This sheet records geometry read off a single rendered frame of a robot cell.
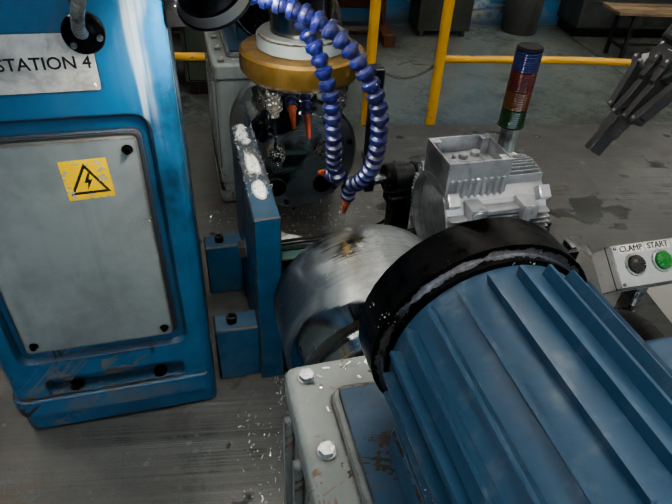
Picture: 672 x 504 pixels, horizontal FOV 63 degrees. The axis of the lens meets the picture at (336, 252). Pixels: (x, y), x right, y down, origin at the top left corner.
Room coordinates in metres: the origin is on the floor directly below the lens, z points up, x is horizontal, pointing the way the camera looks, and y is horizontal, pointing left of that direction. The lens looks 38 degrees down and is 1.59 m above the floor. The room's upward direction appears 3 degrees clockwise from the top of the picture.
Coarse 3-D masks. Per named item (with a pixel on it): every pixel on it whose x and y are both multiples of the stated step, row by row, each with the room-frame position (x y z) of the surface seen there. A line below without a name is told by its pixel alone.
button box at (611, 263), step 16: (656, 240) 0.73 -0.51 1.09; (592, 256) 0.73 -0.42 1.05; (608, 256) 0.70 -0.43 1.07; (624, 256) 0.69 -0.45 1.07; (608, 272) 0.69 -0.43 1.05; (624, 272) 0.67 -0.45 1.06; (656, 272) 0.68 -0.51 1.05; (608, 288) 0.67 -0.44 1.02; (624, 288) 0.65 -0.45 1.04; (640, 288) 0.69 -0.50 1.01
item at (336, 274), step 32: (320, 256) 0.56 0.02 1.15; (352, 256) 0.55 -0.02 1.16; (384, 256) 0.55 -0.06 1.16; (288, 288) 0.55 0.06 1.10; (320, 288) 0.51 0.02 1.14; (352, 288) 0.49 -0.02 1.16; (288, 320) 0.50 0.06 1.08; (320, 320) 0.46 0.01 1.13; (352, 320) 0.44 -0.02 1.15; (288, 352) 0.47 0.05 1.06; (320, 352) 0.43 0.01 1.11; (352, 352) 0.41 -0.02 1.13
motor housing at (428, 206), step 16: (528, 160) 0.93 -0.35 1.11; (416, 176) 0.96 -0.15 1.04; (512, 176) 0.88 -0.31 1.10; (528, 176) 0.89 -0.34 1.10; (416, 192) 0.95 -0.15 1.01; (432, 192) 0.96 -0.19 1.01; (512, 192) 0.87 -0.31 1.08; (528, 192) 0.87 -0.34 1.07; (416, 208) 0.94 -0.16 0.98; (432, 208) 0.95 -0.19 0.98; (496, 208) 0.83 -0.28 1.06; (512, 208) 0.83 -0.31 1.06; (544, 208) 0.86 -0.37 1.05; (416, 224) 0.92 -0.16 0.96; (432, 224) 0.93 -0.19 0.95; (448, 224) 0.80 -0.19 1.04; (544, 224) 0.84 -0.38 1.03
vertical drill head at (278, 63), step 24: (312, 0) 0.77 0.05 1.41; (264, 24) 0.82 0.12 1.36; (288, 24) 0.77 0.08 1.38; (240, 48) 0.79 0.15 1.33; (264, 48) 0.76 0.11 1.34; (288, 48) 0.74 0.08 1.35; (360, 48) 0.81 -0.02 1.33; (264, 72) 0.73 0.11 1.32; (288, 72) 0.72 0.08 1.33; (312, 72) 0.72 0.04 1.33; (336, 72) 0.74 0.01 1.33; (264, 96) 0.82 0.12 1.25
